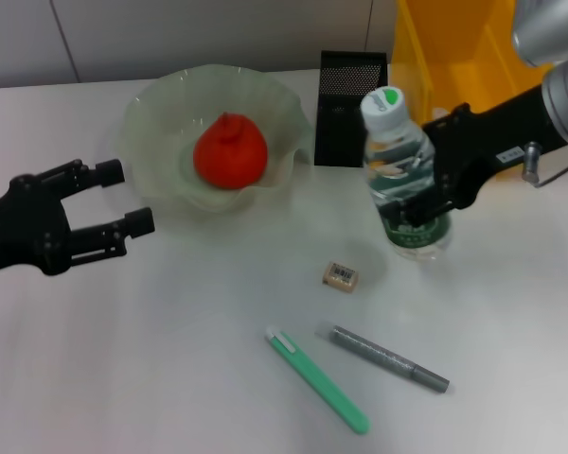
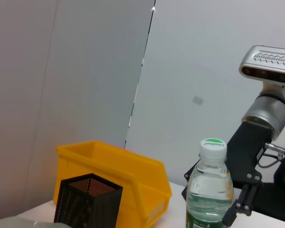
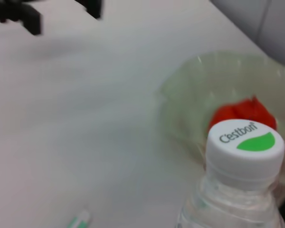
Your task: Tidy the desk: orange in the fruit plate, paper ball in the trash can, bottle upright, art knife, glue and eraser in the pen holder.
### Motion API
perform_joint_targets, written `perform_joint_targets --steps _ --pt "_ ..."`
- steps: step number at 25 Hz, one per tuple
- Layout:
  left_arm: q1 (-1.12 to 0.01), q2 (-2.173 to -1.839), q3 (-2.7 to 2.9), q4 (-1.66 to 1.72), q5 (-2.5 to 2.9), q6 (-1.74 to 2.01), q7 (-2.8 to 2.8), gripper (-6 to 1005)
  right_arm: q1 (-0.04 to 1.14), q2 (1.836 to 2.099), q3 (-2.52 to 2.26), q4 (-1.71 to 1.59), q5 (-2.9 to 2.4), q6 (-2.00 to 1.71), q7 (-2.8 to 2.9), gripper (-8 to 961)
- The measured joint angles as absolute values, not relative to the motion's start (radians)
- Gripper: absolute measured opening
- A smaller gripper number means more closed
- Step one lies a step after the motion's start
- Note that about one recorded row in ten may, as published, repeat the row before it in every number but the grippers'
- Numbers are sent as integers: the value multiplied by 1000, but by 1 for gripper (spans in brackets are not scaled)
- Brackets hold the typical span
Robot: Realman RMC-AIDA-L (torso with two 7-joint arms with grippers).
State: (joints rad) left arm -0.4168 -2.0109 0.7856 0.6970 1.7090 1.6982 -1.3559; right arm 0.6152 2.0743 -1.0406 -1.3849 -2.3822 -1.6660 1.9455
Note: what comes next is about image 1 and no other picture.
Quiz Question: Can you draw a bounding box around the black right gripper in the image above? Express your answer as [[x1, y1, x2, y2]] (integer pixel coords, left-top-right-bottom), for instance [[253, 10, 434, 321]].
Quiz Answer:
[[381, 84, 564, 227]]

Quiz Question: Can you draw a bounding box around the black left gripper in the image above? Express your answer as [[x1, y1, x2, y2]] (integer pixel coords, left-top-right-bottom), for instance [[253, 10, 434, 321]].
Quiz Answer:
[[0, 159, 156, 278]]

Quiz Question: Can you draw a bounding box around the clear water bottle green label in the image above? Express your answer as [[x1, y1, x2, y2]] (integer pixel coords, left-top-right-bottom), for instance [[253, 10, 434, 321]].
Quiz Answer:
[[360, 86, 454, 261]]

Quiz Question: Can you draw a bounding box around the orange fruit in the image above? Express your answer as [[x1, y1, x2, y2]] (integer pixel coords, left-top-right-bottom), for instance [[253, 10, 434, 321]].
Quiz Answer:
[[192, 112, 269, 190]]

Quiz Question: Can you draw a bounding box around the green glass fruit plate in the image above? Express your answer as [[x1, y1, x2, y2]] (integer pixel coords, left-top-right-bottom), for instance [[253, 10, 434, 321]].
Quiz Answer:
[[115, 64, 313, 218]]

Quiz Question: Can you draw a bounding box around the black mesh pen holder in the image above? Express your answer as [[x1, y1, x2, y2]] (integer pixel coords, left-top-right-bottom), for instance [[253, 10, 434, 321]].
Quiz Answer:
[[313, 50, 388, 169]]

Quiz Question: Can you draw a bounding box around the beige eraser with barcode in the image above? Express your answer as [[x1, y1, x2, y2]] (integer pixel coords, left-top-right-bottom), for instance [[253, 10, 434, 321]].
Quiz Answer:
[[321, 260, 362, 290]]

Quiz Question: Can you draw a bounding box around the mint green pen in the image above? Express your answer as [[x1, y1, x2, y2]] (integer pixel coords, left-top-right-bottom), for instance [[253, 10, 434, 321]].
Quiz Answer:
[[264, 326, 371, 435]]

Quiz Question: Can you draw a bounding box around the yellow plastic bin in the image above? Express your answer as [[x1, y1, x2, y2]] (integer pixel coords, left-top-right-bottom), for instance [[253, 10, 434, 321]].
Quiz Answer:
[[390, 0, 558, 183]]

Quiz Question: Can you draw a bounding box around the grey glitter marker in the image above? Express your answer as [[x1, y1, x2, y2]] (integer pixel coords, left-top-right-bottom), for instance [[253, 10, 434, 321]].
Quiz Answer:
[[315, 323, 452, 393]]

